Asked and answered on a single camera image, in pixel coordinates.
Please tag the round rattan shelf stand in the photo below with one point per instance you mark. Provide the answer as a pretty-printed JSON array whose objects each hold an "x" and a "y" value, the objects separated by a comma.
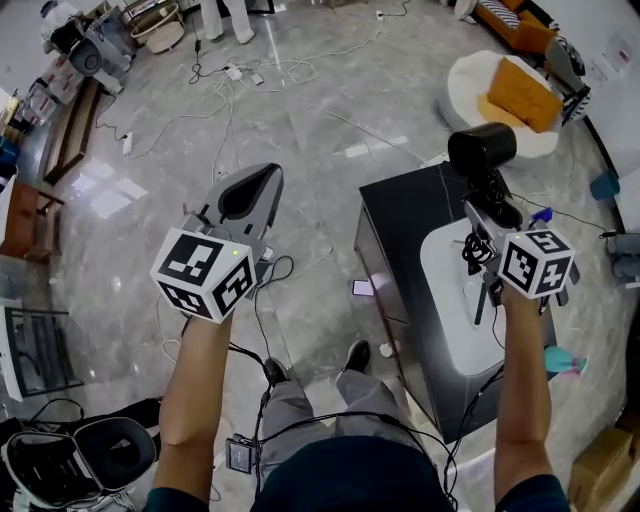
[{"x": 160, "y": 30}]

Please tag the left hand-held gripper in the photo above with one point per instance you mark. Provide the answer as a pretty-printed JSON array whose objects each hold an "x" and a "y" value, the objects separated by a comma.
[{"x": 200, "y": 270}]

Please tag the small black monitor device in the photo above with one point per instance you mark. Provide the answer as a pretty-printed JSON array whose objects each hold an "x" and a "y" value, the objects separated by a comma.
[{"x": 240, "y": 454}]

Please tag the grey chair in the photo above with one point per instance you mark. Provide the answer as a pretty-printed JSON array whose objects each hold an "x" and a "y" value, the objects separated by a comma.
[{"x": 565, "y": 60}]

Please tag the white power strip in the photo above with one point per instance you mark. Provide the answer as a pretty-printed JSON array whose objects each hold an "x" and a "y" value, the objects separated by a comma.
[
  {"x": 127, "y": 142},
  {"x": 233, "y": 72}
]

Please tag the person's left black shoe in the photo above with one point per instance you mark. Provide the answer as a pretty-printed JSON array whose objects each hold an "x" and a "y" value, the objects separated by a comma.
[{"x": 275, "y": 371}]

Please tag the yellow blanket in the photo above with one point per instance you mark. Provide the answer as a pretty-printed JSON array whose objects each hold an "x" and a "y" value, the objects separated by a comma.
[{"x": 492, "y": 107}]

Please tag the smartphone with lit screen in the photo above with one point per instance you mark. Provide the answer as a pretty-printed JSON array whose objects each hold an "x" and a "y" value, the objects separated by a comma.
[{"x": 363, "y": 288}]

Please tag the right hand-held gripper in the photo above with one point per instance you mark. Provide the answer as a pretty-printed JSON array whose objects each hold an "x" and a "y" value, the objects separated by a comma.
[{"x": 537, "y": 265}]

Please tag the person's black shoe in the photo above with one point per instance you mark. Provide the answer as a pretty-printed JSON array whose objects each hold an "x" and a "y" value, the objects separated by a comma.
[
  {"x": 275, "y": 371},
  {"x": 358, "y": 356}
]

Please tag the black vanity cabinet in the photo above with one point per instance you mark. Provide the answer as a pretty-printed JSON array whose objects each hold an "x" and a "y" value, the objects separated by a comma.
[{"x": 400, "y": 210}]

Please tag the black metal rack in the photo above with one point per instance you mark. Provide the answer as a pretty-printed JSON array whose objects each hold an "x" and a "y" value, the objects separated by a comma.
[{"x": 40, "y": 345}]

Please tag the wooden stool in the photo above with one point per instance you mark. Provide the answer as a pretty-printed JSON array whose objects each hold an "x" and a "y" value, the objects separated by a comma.
[{"x": 25, "y": 220}]

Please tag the person's right black shoe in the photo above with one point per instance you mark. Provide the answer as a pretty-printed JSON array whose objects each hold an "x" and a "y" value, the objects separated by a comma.
[{"x": 358, "y": 356}]

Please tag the person's grey trousers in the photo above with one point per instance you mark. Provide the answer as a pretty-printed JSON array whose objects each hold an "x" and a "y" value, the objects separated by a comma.
[{"x": 290, "y": 415}]

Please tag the cardboard box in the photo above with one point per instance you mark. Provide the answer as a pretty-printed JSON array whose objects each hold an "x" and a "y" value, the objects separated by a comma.
[{"x": 600, "y": 470}]

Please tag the teal cup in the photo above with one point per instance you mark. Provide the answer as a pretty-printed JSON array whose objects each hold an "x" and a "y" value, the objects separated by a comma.
[{"x": 557, "y": 360}]

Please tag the white ceramic sink bowl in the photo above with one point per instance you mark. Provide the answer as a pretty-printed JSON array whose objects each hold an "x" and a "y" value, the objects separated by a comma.
[{"x": 450, "y": 325}]

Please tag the person's left forearm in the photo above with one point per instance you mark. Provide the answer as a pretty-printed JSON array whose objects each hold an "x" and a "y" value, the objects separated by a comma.
[{"x": 195, "y": 400}]

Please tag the teal waste bin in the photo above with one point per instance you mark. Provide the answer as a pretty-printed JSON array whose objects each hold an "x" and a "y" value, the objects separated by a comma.
[{"x": 605, "y": 185}]

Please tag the small white floor object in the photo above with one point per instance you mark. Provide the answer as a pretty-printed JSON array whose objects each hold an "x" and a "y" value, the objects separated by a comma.
[{"x": 385, "y": 349}]

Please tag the black bathtub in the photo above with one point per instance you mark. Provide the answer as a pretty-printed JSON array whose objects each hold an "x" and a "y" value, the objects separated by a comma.
[{"x": 631, "y": 370}]

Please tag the orange sofa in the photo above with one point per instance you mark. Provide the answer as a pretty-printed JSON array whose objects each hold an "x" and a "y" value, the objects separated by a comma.
[{"x": 530, "y": 30}]

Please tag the row of clear water jugs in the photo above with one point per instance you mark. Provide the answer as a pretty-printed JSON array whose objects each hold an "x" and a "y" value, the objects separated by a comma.
[{"x": 55, "y": 85}]

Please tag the person's right forearm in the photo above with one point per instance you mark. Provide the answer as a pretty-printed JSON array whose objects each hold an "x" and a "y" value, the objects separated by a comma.
[{"x": 522, "y": 375}]

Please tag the person's dark teal shirt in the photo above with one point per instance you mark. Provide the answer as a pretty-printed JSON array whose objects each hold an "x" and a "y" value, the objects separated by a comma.
[{"x": 350, "y": 480}]

